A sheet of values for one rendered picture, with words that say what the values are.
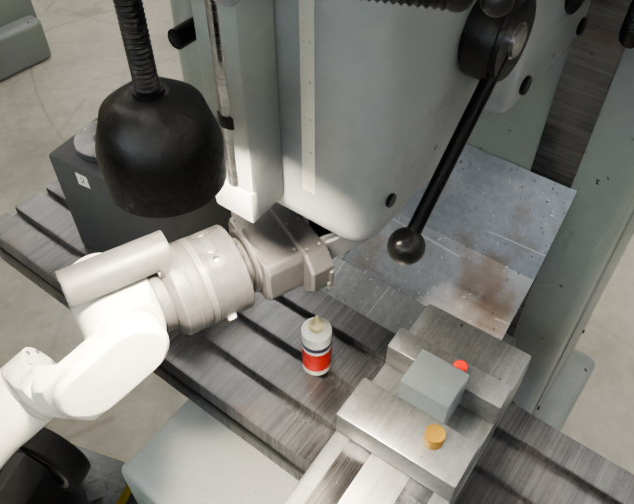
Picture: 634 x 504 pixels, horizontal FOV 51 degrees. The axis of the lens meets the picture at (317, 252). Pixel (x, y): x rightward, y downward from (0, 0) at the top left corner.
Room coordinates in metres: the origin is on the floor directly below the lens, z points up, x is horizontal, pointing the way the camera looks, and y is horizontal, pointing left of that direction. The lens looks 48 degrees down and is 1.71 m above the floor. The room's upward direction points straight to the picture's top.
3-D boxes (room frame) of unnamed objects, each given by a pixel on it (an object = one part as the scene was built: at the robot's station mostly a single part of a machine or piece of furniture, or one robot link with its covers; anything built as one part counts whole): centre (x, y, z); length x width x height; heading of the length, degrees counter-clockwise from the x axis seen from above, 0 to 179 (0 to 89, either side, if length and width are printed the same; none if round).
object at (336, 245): (0.45, -0.03, 1.22); 0.06 x 0.02 x 0.03; 121
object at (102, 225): (0.72, 0.25, 1.03); 0.22 x 0.12 x 0.20; 60
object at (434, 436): (0.33, -0.13, 1.05); 0.02 x 0.02 x 0.02
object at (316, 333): (0.50, 0.00, 0.98); 0.04 x 0.04 x 0.11
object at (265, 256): (0.43, 0.07, 1.22); 0.13 x 0.12 x 0.10; 31
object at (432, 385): (0.39, -0.13, 1.04); 0.06 x 0.05 x 0.06; 55
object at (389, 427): (0.34, -0.10, 1.02); 0.15 x 0.06 x 0.04; 55
